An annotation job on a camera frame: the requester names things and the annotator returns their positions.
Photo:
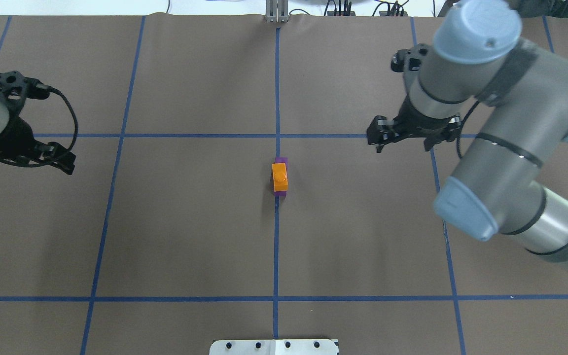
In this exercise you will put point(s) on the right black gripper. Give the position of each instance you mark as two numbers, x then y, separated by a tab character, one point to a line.
418	122

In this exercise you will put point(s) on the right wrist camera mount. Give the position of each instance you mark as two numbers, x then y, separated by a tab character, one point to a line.
409	60

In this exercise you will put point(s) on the orange trapezoid block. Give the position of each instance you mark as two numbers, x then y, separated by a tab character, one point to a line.
279	177

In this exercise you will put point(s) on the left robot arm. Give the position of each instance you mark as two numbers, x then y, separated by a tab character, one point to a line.
7	111

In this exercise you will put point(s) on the purple trapezoid block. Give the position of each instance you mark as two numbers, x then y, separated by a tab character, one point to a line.
285	160

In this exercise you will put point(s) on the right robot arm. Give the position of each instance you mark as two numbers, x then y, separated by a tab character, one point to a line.
478	52

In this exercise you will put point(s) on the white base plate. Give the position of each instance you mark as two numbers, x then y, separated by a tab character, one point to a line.
275	347

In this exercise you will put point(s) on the grey aluminium post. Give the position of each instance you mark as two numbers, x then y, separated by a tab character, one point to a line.
277	11

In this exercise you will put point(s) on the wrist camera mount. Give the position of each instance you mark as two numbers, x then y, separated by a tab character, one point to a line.
16	88
409	60

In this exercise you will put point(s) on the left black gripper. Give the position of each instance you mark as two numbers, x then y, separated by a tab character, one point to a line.
12	141

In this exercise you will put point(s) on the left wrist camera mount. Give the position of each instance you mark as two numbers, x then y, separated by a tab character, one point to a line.
16	88

